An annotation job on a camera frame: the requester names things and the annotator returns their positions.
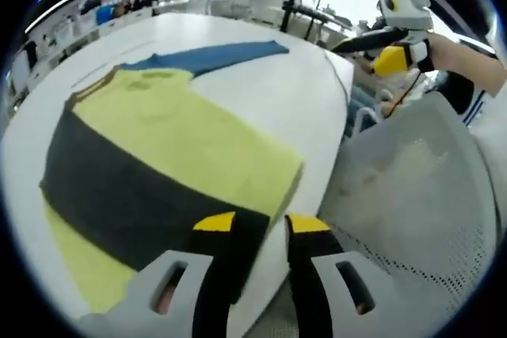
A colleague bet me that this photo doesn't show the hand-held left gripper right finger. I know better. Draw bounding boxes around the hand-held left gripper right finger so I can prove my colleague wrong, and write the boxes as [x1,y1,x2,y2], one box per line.
[284,214,401,338]

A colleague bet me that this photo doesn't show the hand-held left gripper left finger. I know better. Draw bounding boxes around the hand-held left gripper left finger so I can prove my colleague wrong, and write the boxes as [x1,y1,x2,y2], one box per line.
[78,212,238,338]

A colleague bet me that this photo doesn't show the yellow black blue garment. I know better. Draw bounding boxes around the yellow black blue garment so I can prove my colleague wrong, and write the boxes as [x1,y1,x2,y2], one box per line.
[38,40,306,315]

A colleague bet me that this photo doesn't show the person's right hand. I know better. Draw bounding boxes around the person's right hand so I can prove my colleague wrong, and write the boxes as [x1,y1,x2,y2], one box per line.
[429,35,468,78]

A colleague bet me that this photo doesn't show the person's blue jeans legs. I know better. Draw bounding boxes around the person's blue jeans legs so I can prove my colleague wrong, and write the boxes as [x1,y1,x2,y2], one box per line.
[348,83,377,117]

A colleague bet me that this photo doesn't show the blue barrel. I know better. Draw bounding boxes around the blue barrel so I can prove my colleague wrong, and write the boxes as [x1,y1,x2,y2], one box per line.
[96,3,122,25]

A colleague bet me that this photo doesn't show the white cabinet row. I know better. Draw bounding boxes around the white cabinet row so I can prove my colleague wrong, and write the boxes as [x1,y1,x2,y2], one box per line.
[23,13,120,74]

